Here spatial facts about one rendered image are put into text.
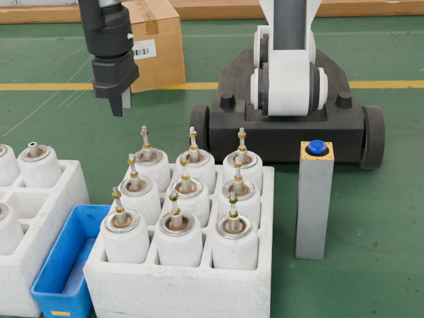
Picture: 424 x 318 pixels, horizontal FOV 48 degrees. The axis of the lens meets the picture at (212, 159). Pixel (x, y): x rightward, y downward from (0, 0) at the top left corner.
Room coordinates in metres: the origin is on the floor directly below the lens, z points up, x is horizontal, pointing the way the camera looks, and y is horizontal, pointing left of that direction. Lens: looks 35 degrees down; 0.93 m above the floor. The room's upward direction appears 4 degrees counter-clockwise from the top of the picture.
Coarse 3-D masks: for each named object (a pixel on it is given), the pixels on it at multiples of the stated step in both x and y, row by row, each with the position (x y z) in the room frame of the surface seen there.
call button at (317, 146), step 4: (316, 140) 0.90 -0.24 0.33; (312, 144) 0.89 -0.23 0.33; (316, 144) 0.88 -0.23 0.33; (320, 144) 0.88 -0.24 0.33; (324, 144) 0.88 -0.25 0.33; (312, 148) 0.87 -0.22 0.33; (316, 148) 0.87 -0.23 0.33; (320, 148) 0.87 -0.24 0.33; (324, 148) 0.87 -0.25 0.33; (312, 152) 0.88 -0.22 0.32; (316, 152) 0.87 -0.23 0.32; (320, 152) 0.87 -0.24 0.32
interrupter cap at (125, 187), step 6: (126, 180) 0.90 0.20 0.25; (144, 180) 0.89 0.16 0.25; (150, 180) 0.89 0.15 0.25; (120, 186) 0.88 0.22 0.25; (126, 186) 0.88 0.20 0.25; (144, 186) 0.87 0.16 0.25; (150, 186) 0.87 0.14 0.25; (126, 192) 0.85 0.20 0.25; (132, 192) 0.85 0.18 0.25; (138, 192) 0.85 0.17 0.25; (144, 192) 0.85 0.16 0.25
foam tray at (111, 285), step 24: (216, 168) 1.02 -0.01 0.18; (264, 168) 1.01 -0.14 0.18; (216, 192) 0.92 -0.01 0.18; (264, 192) 0.91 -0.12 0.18; (216, 216) 0.84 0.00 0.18; (264, 216) 0.83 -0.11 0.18; (96, 240) 0.78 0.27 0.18; (264, 240) 0.75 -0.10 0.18; (96, 264) 0.71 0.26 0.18; (120, 264) 0.71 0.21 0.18; (144, 264) 0.70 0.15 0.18; (264, 264) 0.68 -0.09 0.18; (96, 288) 0.70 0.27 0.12; (120, 288) 0.69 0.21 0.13; (144, 288) 0.68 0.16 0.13; (168, 288) 0.67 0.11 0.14; (192, 288) 0.66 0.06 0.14; (216, 288) 0.65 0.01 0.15; (240, 288) 0.64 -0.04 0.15; (264, 288) 0.64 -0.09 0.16; (96, 312) 0.70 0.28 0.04; (120, 312) 0.69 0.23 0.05; (144, 312) 0.68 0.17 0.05; (168, 312) 0.67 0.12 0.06; (192, 312) 0.66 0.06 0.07; (216, 312) 0.65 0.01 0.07; (240, 312) 0.64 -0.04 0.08; (264, 312) 0.64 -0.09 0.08
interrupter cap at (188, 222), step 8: (168, 216) 0.76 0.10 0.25; (184, 216) 0.76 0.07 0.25; (192, 216) 0.76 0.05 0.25; (160, 224) 0.74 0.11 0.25; (168, 224) 0.74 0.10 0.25; (184, 224) 0.74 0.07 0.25; (192, 224) 0.73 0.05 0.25; (168, 232) 0.72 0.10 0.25; (176, 232) 0.71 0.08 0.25; (184, 232) 0.71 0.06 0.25
